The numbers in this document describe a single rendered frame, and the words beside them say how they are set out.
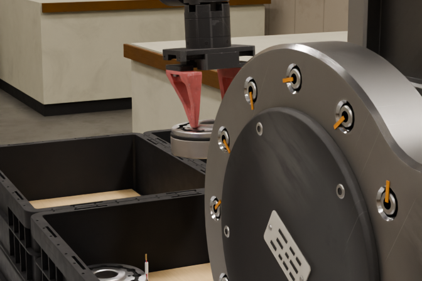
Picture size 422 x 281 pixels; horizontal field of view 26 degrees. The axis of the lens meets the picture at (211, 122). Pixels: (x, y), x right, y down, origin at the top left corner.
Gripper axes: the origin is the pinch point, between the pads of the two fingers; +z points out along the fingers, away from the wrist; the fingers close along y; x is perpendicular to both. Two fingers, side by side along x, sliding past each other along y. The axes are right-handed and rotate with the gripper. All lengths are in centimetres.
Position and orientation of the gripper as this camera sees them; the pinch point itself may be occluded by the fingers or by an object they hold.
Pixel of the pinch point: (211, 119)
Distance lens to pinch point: 115.7
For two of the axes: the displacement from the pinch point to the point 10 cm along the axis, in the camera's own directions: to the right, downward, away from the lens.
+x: 4.4, 1.0, -8.9
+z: 0.5, 9.9, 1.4
